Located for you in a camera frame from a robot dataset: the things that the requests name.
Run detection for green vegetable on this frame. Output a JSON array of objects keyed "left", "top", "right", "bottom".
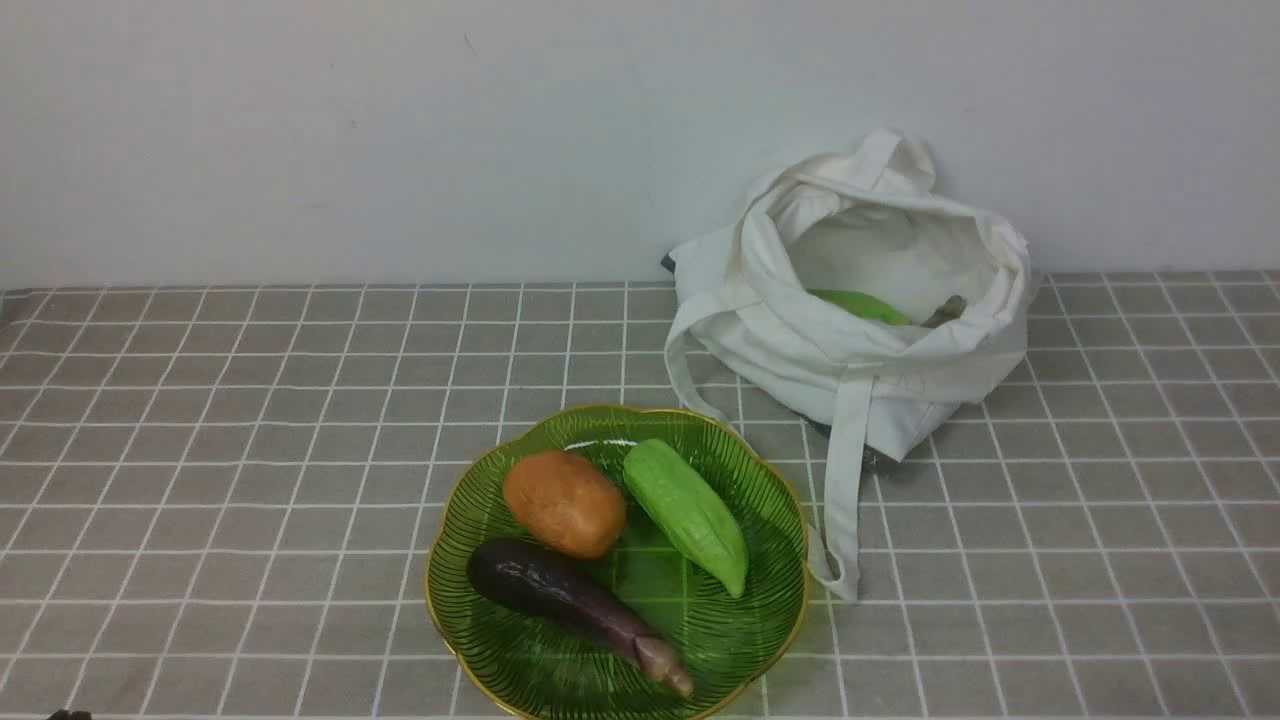
[{"left": 809, "top": 290, "right": 914, "bottom": 325}]

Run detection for white cloth tote bag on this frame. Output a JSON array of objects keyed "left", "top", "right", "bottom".
[{"left": 664, "top": 129, "right": 1036, "bottom": 601}]

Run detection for green loofah gourd on plate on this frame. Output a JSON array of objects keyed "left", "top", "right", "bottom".
[{"left": 623, "top": 439, "right": 749, "bottom": 600}]

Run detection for brown potato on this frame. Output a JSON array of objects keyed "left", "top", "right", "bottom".
[{"left": 502, "top": 448, "right": 627, "bottom": 560}]

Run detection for green glass plate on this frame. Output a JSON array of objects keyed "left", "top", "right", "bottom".
[{"left": 425, "top": 405, "right": 810, "bottom": 719}]

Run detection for purple eggplant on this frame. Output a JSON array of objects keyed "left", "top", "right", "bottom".
[{"left": 466, "top": 537, "right": 695, "bottom": 700}]

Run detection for grey checkered tablecloth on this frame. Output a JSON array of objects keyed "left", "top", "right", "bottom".
[{"left": 1, "top": 272, "right": 1279, "bottom": 719}]

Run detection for black object at bottom edge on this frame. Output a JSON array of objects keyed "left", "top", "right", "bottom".
[{"left": 47, "top": 708, "right": 93, "bottom": 720}]

